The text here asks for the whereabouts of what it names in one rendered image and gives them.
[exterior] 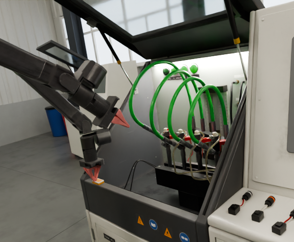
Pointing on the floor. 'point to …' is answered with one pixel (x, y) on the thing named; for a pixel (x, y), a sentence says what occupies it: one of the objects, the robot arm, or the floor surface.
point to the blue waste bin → (55, 122)
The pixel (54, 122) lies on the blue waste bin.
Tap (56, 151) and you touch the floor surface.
